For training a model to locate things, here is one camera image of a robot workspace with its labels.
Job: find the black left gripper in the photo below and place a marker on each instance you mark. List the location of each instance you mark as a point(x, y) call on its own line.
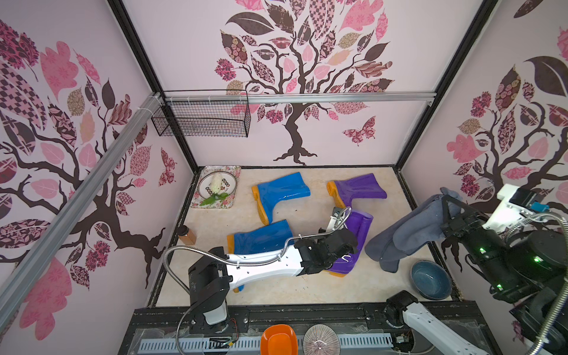
point(321, 230)

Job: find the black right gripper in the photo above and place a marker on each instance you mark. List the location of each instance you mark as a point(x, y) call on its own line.
point(453, 226)

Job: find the grey cloth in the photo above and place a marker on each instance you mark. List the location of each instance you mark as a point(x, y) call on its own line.
point(409, 234)

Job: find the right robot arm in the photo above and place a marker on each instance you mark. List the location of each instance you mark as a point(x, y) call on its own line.
point(501, 280)

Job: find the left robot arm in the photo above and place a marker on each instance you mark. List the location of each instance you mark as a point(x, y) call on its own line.
point(212, 277)

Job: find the blue boot near left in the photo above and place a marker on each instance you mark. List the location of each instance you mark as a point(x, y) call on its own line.
point(265, 239)

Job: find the blue boot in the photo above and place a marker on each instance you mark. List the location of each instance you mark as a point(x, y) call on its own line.
point(268, 195)
point(265, 239)

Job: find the blue boot far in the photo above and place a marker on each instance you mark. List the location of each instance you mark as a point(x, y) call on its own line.
point(268, 195)

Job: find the blue ceramic bowl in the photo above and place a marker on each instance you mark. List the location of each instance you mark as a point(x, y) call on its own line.
point(431, 280)

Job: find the orange plastic bowl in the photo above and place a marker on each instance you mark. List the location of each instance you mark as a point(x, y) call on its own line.
point(279, 340)

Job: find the patterned plate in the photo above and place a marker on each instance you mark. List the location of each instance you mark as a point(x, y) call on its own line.
point(231, 179)

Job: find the floral tray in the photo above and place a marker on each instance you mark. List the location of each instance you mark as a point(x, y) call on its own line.
point(226, 204)

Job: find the left flexible metal conduit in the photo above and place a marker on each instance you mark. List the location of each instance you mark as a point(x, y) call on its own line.
point(239, 269)

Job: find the flexible metal conduit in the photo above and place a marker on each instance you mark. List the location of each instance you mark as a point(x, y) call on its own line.
point(537, 254)
point(239, 269)

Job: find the white flower with leaves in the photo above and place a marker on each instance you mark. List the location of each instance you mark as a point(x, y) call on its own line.
point(216, 186)

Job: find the brown bottle black cap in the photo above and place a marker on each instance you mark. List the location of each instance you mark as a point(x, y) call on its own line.
point(186, 235)

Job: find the right flexible metal conduit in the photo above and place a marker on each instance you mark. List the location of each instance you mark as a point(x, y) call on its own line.
point(537, 254)

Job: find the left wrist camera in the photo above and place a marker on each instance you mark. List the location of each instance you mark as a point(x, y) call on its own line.
point(338, 218)

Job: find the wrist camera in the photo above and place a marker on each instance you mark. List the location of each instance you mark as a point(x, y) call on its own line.
point(338, 218)
point(515, 204)

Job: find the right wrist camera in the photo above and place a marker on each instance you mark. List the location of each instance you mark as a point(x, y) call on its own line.
point(515, 204)

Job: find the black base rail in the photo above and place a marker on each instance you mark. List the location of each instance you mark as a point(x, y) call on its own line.
point(372, 315)

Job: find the black wire basket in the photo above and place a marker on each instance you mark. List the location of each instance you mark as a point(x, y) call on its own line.
point(204, 113)

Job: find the aluminium rail back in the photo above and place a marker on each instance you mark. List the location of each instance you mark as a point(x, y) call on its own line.
point(303, 98)

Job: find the aluminium rail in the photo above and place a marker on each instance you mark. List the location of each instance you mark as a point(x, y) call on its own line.
point(303, 98)
point(18, 285)

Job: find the aluminium rail left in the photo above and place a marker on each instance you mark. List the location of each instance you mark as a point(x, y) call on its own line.
point(18, 285)

